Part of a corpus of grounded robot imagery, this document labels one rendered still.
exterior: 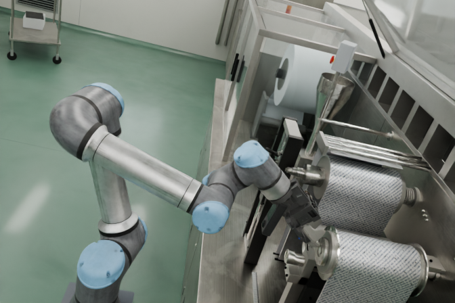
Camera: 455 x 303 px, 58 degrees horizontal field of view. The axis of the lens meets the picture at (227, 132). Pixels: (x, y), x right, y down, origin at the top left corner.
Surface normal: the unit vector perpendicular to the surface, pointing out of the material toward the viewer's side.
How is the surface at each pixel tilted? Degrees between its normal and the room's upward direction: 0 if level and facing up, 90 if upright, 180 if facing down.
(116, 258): 8
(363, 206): 92
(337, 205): 92
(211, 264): 0
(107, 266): 7
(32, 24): 90
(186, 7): 90
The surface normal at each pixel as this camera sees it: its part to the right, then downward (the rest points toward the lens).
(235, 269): 0.25, -0.86
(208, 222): -0.22, 0.40
